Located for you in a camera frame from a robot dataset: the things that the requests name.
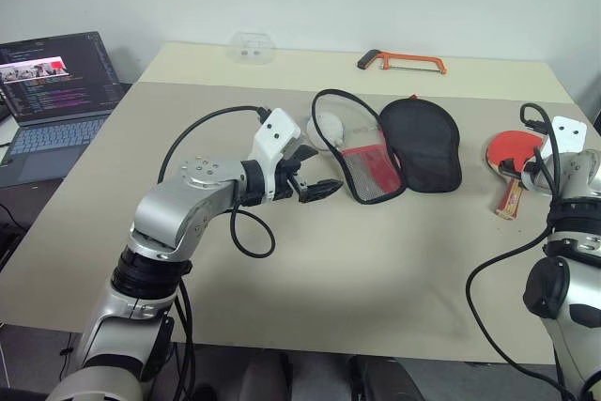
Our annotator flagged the red table tennis paddle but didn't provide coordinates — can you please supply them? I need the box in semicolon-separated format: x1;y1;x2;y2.
485;131;546;222

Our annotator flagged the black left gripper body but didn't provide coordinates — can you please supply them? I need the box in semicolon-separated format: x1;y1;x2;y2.
270;148;305;202

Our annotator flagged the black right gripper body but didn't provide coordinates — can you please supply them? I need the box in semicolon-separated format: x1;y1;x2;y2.
520;156;555;192

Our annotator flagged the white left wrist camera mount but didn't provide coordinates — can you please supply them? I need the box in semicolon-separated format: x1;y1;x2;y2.
247;108;302;201

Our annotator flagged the black floor cable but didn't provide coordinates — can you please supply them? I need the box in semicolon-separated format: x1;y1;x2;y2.
59;331;77;377

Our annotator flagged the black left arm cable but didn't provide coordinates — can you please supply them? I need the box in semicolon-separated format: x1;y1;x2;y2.
158;105;277;260

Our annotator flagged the red and black paddle case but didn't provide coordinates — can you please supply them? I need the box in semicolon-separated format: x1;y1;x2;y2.
312;88;464;206

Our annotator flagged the grey open laptop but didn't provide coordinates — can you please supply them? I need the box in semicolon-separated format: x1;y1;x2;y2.
0;31;127;191

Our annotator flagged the clear plastic holder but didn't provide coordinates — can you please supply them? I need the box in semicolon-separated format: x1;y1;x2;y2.
228;31;276;66

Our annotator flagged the dark side desk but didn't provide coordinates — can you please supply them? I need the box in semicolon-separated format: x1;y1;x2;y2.
0;114;65;275

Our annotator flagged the orange hacksaw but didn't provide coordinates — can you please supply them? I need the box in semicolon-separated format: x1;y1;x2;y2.
356;49;449;76

